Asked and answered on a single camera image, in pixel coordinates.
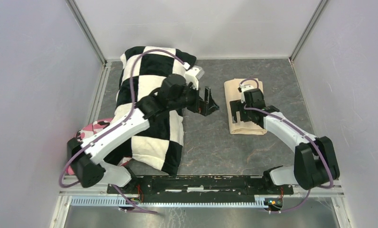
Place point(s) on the pink camouflage cloth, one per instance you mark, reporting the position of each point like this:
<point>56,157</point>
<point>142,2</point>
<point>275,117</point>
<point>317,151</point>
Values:
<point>85,130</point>

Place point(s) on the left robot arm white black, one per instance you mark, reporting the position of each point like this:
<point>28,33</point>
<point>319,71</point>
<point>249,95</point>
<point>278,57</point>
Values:
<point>86,157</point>

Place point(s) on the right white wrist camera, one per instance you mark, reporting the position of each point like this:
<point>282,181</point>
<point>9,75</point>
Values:
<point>241,89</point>

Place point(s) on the white toothed cable rail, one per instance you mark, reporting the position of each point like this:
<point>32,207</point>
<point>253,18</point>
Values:
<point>118,201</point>

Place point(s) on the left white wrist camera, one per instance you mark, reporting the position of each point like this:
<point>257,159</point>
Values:
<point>192,75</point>

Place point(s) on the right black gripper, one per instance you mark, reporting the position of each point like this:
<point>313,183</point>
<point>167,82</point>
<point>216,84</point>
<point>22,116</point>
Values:
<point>236,105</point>

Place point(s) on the black white checkered blanket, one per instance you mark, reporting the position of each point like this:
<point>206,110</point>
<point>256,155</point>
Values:
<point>161,145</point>

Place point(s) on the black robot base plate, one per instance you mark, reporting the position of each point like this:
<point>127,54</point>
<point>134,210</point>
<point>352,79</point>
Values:
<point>200,189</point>

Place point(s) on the beige surgical wrap cloth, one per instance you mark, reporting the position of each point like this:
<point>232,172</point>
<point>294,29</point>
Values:
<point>232,94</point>

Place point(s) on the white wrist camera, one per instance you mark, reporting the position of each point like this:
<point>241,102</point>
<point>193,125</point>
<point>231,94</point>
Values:
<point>241,89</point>
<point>192,75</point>

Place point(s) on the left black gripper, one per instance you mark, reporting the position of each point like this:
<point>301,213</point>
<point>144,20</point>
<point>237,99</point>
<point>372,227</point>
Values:
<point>200,106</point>

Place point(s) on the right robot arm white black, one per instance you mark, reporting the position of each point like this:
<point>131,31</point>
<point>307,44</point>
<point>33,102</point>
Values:
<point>315,163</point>

